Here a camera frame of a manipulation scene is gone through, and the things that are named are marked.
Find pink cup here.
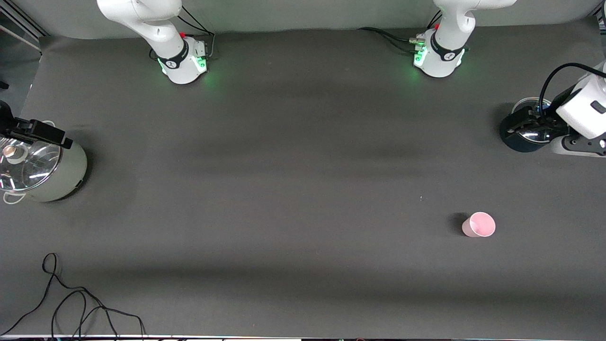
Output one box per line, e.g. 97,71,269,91
462,212,496,238

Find glass lid with blue knob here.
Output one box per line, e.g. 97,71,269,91
514,97,554,143

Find dark blue saucepan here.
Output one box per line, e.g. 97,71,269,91
499,97,569,153

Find sage green pot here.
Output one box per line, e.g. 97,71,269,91
0,121,88,205

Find glass lid with metal knob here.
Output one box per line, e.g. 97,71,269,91
0,133,63,192

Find grey metal frame rail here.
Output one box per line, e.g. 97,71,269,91
0,7,48,55

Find thin black loose cable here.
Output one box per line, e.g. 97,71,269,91
0,252,146,338

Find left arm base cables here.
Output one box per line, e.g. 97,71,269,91
357,9,441,54

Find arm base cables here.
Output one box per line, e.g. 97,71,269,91
149,5,216,62
357,9,441,54

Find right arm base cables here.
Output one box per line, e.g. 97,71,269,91
149,5,216,62

